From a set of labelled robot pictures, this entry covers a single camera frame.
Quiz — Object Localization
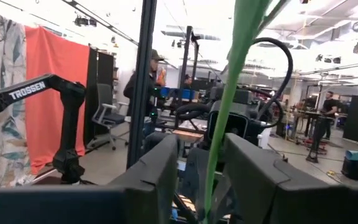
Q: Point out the blue storage bins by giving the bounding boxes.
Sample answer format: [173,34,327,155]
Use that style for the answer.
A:
[160,86,196,101]

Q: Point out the black rig post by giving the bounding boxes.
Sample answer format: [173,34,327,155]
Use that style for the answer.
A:
[126,0,158,170]

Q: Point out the black spotlight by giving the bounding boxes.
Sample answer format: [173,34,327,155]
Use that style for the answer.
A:
[73,15,98,28]

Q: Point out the person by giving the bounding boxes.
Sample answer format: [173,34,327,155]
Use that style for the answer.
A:
[181,73,195,91]
[122,49,167,118]
[320,90,340,141]

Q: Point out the dark artificial tulip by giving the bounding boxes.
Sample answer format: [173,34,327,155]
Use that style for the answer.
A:
[202,0,291,224]

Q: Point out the leaf patterned cloth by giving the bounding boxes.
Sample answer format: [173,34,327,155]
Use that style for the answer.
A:
[0,4,35,190]

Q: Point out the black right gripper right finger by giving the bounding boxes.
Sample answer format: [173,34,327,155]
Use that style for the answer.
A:
[222,133,349,224]

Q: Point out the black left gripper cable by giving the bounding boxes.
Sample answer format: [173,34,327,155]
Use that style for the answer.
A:
[249,37,294,129]

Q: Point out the black cabinet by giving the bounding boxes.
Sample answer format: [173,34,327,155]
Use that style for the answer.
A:
[342,95,358,144]

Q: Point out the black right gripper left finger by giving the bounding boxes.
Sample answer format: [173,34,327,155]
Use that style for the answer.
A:
[106,133,180,224]

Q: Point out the plain orange cloth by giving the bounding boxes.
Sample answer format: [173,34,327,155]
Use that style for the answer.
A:
[25,26,90,175]

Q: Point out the grey office chair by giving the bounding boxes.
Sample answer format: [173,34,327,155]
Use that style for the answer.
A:
[87,83,130,152]

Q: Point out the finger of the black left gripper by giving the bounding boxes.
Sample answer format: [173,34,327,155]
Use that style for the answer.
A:
[181,147,213,207]

